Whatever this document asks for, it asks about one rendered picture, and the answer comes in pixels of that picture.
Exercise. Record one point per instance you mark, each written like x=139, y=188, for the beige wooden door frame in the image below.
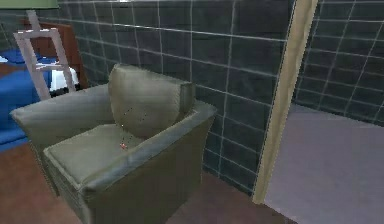
x=286, y=100

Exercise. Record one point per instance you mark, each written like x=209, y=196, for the white bedside table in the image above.
x=61, y=79

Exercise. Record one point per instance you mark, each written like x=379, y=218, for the brown wooden headboard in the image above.
x=70, y=46

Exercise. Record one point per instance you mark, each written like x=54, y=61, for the pale pink ladder frame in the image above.
x=31, y=60

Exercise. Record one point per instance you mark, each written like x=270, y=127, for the grey-green armchair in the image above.
x=150, y=160

